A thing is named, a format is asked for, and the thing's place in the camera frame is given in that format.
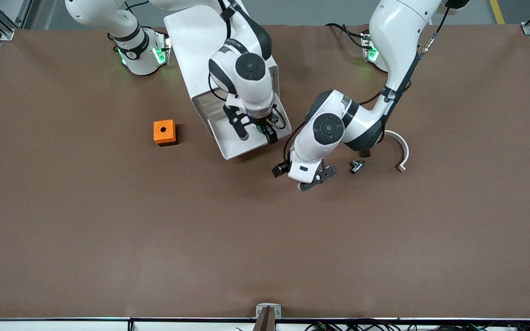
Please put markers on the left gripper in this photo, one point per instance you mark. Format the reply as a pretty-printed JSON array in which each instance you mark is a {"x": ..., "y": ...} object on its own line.
[{"x": 279, "y": 168}]

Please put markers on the green push button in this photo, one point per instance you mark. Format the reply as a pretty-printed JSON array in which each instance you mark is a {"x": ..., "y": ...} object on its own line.
[{"x": 260, "y": 130}]

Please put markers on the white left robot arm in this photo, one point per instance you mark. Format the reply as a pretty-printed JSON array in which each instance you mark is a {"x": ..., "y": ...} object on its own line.
[{"x": 398, "y": 37}]

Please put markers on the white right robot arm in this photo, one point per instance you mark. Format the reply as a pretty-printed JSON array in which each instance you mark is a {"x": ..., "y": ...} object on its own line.
[{"x": 246, "y": 69}]

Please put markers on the brown table cover sheet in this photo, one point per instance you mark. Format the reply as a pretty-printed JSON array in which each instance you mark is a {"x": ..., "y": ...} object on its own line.
[{"x": 265, "y": 230}]

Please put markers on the small metal fitting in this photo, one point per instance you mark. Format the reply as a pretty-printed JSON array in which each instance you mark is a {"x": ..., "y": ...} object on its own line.
[{"x": 357, "y": 166}]

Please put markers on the small brown block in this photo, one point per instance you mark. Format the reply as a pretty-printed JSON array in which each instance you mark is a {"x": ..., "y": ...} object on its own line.
[{"x": 365, "y": 154}]

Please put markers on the orange box with hole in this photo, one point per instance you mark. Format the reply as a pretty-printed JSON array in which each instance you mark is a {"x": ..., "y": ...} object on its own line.
[{"x": 164, "y": 131}]

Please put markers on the white curved clip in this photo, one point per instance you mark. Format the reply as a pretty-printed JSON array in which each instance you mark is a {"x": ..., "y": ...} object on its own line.
[{"x": 406, "y": 151}]

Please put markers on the grey table edge bracket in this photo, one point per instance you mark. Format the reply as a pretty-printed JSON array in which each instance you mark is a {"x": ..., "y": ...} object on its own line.
[{"x": 259, "y": 312}]

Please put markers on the brown post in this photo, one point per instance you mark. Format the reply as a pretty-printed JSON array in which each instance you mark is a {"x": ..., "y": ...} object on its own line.
[{"x": 265, "y": 324}]

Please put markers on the white table edge rail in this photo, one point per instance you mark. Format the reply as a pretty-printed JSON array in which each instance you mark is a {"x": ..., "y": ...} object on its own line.
[{"x": 62, "y": 325}]

